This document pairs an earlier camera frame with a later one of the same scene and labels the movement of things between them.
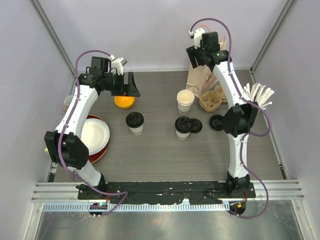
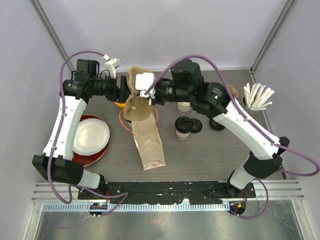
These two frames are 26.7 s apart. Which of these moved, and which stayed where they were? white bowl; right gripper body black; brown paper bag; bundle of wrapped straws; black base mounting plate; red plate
Moved: right gripper body black; brown paper bag
Stayed: bundle of wrapped straws; white bowl; red plate; black base mounting plate
